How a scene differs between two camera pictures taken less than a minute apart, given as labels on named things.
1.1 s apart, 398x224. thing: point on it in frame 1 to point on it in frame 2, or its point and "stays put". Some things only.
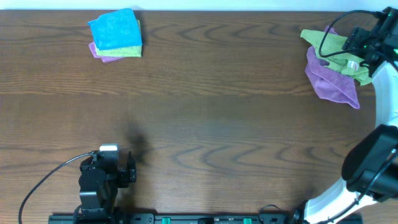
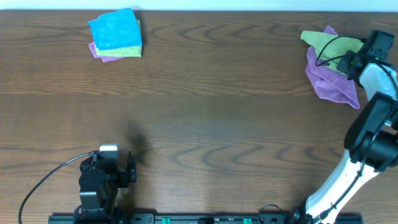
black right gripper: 356,38 to 344,66
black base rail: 205,218 stays put
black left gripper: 123,177 stays put
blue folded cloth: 116,29 stays put
